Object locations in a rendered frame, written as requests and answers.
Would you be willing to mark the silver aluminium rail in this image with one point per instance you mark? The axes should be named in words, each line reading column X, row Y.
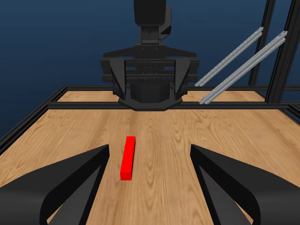
column 243, row 68
column 229, row 56

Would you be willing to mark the black table frame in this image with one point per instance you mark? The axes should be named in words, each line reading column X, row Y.
column 82, row 105

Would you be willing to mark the thin red peg bar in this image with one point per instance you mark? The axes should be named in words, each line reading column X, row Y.
column 128, row 159

